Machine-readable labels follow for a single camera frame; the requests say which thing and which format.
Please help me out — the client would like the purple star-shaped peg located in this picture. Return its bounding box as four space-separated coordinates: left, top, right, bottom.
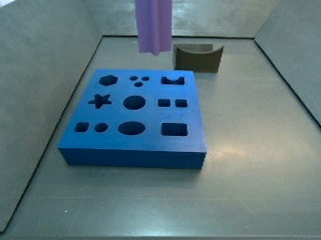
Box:
135 0 171 55

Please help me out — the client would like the blue shape-sorter block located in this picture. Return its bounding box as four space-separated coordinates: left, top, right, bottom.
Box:
57 69 207 169

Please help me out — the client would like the dark olive curved block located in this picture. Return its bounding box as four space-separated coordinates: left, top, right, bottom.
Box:
172 44 225 73

